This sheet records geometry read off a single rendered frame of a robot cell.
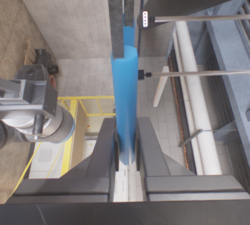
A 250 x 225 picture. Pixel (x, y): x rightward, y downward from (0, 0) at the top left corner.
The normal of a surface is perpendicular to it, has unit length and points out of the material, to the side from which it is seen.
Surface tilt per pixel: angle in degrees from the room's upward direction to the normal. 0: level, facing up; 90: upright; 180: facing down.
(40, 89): 90
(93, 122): 90
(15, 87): 30
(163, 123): 90
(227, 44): 90
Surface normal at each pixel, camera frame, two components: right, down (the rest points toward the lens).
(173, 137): -0.02, -0.44
